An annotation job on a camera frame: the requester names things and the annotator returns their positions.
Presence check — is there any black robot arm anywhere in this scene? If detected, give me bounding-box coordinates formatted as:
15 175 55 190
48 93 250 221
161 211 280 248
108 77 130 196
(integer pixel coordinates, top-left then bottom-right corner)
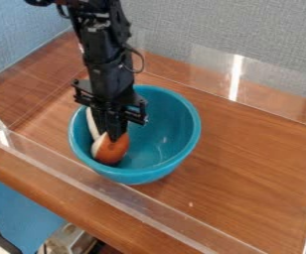
24 0 146 141

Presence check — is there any clear acrylic table barrier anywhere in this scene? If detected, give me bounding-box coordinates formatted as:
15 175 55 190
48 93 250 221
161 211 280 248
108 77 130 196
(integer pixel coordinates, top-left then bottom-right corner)
0 34 306 254

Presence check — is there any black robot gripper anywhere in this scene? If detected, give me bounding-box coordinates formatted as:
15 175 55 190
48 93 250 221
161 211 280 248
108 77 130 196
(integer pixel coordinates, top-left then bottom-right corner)
72 59 147 142

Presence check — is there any blue plastic bowl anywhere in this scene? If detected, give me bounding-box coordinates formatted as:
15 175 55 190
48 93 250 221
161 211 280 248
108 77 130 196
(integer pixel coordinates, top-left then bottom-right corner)
68 84 202 185

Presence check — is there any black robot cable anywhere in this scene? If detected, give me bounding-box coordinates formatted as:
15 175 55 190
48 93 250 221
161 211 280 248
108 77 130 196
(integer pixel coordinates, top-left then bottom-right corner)
120 46 146 74

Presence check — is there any white power strip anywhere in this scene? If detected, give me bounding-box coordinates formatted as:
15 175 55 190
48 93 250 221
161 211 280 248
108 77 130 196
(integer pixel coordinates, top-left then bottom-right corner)
36 223 96 254

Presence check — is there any brown and white toy mushroom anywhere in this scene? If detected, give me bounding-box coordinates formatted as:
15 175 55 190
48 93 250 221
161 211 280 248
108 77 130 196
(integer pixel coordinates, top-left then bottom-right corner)
84 108 128 165

